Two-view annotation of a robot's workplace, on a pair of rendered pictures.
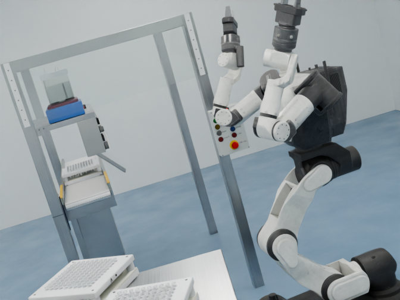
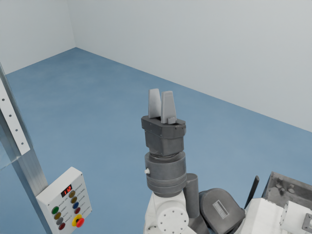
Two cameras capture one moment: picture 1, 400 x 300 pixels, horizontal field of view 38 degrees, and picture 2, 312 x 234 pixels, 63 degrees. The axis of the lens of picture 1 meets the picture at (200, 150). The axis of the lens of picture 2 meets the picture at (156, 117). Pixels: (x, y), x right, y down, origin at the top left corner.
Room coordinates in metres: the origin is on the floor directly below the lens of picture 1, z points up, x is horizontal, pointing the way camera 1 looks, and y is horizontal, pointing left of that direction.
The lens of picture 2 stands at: (2.51, 0.02, 1.87)
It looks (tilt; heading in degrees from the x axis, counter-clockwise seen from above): 38 degrees down; 312
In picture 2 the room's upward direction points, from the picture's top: straight up
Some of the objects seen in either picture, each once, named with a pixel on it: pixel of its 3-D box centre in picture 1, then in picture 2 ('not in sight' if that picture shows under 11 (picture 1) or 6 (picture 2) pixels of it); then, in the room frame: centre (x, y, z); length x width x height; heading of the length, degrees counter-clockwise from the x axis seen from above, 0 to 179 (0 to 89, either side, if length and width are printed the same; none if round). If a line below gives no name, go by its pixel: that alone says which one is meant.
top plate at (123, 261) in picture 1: (83, 278); not in sight; (1.71, 0.46, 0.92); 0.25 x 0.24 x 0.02; 65
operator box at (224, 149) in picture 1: (228, 129); (67, 204); (3.17, -0.18, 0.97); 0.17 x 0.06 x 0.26; 100
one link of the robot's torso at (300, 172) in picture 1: (326, 160); not in sight; (2.48, -0.53, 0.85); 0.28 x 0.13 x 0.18; 103
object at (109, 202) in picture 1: (86, 181); not in sight; (3.79, 0.79, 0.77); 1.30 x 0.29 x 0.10; 10
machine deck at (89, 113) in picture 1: (61, 119); not in sight; (3.42, 0.74, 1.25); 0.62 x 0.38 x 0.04; 10
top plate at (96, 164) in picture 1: (80, 167); not in sight; (3.69, 0.77, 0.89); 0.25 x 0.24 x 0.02; 100
